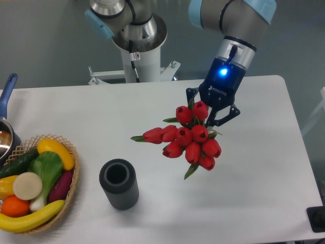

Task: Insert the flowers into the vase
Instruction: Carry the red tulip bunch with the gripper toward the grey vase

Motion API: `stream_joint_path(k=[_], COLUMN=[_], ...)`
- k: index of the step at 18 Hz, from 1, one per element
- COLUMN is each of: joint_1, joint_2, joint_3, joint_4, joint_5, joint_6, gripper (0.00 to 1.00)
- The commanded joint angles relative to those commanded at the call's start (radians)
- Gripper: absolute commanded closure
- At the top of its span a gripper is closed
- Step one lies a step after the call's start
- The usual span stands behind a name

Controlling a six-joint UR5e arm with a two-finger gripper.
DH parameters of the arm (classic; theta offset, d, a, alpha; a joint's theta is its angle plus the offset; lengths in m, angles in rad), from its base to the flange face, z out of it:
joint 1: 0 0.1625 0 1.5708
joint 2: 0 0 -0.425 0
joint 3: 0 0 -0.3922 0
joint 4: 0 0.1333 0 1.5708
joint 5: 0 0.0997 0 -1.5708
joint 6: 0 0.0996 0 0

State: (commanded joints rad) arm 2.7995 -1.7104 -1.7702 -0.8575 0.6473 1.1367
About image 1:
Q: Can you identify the yellow squash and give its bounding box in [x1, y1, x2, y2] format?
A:
[37, 138, 75, 171]

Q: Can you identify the dark grey ribbed vase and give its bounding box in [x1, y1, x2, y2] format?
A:
[99, 159, 139, 210]

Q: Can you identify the yellow pepper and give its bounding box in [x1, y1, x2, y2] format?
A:
[0, 175, 18, 199]

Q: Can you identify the black device at table edge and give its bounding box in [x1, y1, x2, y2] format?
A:
[306, 206, 324, 233]

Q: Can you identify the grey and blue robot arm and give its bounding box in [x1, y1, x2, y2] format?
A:
[84, 1, 277, 128]

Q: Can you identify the orange fruit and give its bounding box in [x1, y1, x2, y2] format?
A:
[1, 196, 29, 218]

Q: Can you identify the green bok choy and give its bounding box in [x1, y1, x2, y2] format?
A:
[28, 151, 63, 212]

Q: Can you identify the woven wicker basket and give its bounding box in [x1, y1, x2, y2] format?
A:
[1, 134, 80, 234]

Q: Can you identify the purple sweet potato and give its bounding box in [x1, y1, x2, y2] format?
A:
[48, 171, 73, 203]

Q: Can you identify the dark green cucumber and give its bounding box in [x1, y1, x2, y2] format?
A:
[1, 148, 39, 178]

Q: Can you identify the blue handled saucepan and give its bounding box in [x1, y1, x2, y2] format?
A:
[1, 73, 21, 168]

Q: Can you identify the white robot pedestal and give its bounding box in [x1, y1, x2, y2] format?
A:
[88, 14, 181, 85]

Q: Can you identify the long yellow banana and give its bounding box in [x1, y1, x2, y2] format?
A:
[1, 200, 65, 233]

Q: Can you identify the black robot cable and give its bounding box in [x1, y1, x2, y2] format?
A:
[128, 40, 141, 83]

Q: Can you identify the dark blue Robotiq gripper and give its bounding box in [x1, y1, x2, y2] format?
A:
[186, 58, 246, 127]

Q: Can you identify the beige round slice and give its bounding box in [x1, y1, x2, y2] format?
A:
[13, 172, 43, 200]

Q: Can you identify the red tulip bouquet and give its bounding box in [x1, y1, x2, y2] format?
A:
[131, 98, 222, 179]

